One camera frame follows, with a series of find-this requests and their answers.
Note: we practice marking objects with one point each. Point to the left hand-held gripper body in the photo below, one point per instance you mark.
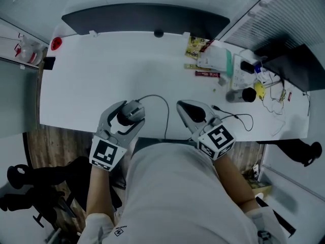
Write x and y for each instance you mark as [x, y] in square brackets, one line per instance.
[105, 152]

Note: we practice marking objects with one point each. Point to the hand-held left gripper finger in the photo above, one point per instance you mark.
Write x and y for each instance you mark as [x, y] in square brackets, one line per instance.
[129, 135]
[104, 122]

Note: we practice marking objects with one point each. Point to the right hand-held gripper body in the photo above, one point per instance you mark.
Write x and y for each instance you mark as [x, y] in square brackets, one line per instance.
[218, 138]

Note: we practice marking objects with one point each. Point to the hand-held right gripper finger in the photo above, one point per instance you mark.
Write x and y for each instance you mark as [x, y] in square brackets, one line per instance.
[189, 121]
[203, 110]

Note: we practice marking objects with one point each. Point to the grey and black mouse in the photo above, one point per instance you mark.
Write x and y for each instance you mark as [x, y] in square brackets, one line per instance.
[132, 112]

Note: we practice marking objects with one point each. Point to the person's right forearm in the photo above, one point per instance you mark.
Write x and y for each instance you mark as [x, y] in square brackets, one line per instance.
[233, 182]

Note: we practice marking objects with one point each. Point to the person's left forearm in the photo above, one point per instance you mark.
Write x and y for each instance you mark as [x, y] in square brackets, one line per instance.
[99, 192]

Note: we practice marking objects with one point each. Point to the small clear wrapper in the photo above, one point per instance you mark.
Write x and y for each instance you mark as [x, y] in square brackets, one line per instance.
[222, 81]

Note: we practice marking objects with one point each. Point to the clear bottle with black cap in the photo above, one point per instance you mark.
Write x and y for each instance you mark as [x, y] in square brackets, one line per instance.
[241, 95]

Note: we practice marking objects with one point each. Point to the yellow-green stick packet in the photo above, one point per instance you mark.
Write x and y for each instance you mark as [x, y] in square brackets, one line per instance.
[196, 67]

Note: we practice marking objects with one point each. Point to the white power strip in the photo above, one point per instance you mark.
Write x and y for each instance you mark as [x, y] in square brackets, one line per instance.
[237, 81]

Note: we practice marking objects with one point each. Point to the teal plastic sleeve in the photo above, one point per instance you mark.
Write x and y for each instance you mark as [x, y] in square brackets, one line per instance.
[229, 62]

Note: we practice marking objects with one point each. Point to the yellow round gadget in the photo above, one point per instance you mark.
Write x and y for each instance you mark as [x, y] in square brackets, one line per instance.
[260, 90]

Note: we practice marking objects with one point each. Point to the black power adapter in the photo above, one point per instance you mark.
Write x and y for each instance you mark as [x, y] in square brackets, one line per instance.
[247, 67]

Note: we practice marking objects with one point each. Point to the yellow snack packet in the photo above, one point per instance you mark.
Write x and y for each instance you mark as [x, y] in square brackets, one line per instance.
[194, 47]

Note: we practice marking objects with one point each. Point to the black swivel chair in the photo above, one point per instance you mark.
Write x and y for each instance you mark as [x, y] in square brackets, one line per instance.
[50, 187]

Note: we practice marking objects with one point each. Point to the dark red stick packet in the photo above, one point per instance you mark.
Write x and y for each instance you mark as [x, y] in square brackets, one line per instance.
[207, 46]

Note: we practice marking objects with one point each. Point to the small blue plug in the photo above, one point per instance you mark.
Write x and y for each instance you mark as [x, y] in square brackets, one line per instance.
[259, 69]

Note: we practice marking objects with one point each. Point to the person's white shirt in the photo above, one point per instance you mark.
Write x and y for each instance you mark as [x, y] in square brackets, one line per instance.
[177, 199]

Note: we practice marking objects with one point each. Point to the white divider clip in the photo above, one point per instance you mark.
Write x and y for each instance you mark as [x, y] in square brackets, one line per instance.
[186, 34]
[93, 33]

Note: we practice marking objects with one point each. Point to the black phone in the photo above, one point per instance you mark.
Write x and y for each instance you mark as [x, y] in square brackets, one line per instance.
[49, 63]

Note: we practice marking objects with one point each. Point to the small red tag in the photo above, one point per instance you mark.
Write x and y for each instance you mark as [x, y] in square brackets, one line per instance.
[290, 96]

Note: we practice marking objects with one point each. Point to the black round knob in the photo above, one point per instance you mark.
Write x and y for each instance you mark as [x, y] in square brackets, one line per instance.
[158, 33]

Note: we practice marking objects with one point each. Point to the white low cabinet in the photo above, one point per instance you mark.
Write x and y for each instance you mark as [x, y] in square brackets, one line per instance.
[17, 98]

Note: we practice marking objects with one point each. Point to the red round button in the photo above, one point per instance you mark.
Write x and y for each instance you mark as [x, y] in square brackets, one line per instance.
[56, 43]

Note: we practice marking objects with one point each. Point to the black rod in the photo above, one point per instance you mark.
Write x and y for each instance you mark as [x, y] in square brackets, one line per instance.
[279, 220]

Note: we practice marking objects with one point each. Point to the clear plastic jug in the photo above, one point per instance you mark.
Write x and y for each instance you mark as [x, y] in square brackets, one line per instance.
[29, 51]

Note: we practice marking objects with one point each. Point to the black computer monitor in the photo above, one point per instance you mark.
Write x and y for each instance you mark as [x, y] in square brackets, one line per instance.
[297, 65]

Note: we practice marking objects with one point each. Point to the black desk divider panel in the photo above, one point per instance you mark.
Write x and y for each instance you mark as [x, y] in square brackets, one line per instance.
[144, 19]

